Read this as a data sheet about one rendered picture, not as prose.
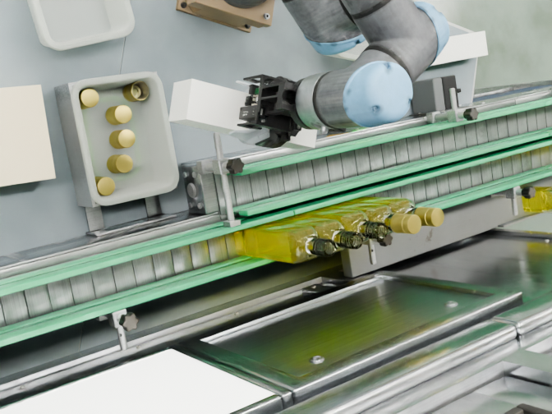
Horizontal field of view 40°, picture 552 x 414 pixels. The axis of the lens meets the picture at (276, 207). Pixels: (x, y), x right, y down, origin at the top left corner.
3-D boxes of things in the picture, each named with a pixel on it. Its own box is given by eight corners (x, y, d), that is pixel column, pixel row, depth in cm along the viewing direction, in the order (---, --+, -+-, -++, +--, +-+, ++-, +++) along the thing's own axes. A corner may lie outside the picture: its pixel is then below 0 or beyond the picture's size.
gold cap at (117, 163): (104, 156, 140) (113, 155, 136) (122, 153, 142) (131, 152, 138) (108, 175, 140) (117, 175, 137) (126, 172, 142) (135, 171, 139)
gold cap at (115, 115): (103, 107, 139) (112, 105, 136) (121, 104, 141) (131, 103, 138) (107, 126, 140) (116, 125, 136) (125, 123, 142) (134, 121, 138)
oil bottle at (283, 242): (236, 255, 144) (301, 266, 126) (231, 227, 143) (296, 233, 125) (259, 247, 147) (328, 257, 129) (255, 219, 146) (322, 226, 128)
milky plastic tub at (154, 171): (77, 207, 139) (94, 209, 132) (52, 85, 136) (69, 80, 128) (162, 188, 148) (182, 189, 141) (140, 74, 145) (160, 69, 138)
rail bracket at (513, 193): (483, 215, 183) (529, 218, 172) (480, 187, 182) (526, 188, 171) (494, 211, 185) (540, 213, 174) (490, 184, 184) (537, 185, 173)
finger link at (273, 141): (253, 125, 116) (285, 105, 109) (262, 127, 117) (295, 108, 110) (253, 154, 115) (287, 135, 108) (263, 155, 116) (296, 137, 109)
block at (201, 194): (186, 214, 145) (204, 216, 139) (177, 166, 143) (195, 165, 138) (202, 210, 147) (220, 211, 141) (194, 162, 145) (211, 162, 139)
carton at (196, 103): (173, 82, 117) (191, 78, 112) (298, 114, 130) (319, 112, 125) (168, 121, 116) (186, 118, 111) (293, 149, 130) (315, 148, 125)
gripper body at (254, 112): (241, 76, 109) (288, 66, 99) (288, 89, 114) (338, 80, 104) (233, 128, 109) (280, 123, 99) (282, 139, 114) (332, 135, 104)
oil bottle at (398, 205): (330, 227, 156) (402, 233, 138) (325, 200, 155) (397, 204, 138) (351, 221, 159) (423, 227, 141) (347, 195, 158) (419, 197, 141)
